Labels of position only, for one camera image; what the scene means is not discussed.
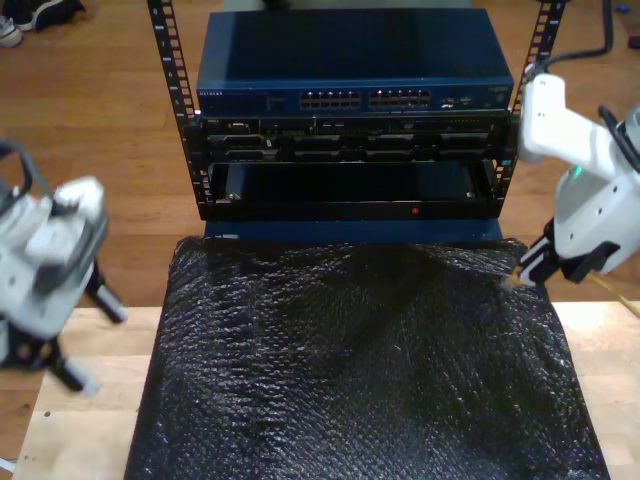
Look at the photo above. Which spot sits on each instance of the black rack shelf tray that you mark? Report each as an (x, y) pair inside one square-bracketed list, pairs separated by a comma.
[(350, 212)]

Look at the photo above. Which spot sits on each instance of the small blue object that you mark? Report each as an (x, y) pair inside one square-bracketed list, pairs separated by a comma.
[(622, 8)]

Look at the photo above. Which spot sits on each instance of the black bubble wrap mat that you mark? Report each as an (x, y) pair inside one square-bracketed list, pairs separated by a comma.
[(300, 400)]

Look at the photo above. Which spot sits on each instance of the black rack server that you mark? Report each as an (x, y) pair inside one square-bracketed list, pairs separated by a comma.
[(350, 142)]

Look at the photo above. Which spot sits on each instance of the white sneaker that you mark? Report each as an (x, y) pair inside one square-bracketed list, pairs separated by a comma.
[(9, 31)]

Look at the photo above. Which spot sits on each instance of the dark shoe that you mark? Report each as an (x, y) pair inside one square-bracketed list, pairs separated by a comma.
[(55, 12)]

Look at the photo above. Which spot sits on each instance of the grey panel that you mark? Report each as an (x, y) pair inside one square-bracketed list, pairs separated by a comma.
[(242, 5)]

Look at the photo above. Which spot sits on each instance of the blue rack base plate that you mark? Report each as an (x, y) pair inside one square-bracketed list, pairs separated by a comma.
[(350, 231)]

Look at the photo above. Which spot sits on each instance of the black perforated rack post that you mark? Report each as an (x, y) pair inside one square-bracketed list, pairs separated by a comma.
[(542, 30), (170, 50)]

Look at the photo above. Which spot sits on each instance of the blue network switch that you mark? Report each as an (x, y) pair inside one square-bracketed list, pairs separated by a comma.
[(350, 45)]

